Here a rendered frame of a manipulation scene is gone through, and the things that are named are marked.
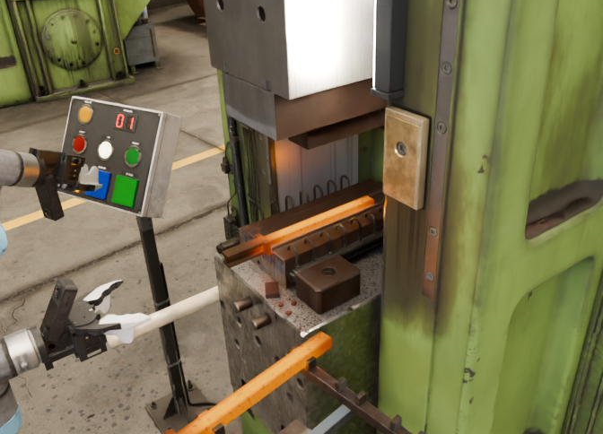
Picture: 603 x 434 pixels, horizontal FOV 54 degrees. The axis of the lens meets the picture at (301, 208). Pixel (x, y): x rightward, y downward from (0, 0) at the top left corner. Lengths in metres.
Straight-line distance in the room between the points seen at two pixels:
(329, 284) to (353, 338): 0.16
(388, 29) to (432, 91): 0.12
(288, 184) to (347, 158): 0.20
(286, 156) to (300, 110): 0.37
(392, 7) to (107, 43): 5.22
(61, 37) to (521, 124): 5.29
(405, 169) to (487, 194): 0.16
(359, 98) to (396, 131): 0.22
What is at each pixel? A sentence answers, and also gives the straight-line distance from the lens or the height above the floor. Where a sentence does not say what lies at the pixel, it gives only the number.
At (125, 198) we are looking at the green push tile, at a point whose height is 0.99.
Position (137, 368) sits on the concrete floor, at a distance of 2.58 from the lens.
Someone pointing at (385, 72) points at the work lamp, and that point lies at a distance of 1.02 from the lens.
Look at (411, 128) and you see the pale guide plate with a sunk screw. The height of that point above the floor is 1.34.
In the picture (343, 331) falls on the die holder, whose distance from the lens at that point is 1.29.
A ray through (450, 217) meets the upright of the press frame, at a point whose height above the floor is 1.19.
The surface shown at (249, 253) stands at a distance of 1.32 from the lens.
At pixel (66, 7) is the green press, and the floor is 0.78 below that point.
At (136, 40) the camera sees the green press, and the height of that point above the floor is 0.31.
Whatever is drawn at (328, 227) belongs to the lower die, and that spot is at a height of 0.99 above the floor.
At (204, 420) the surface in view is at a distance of 1.03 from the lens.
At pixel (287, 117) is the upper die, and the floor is 1.31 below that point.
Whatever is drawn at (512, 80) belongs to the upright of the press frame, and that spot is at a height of 1.45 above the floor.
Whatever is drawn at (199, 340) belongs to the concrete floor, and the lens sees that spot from 2.63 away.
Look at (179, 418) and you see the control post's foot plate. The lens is 2.33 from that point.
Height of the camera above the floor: 1.71
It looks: 29 degrees down
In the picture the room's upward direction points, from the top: 3 degrees counter-clockwise
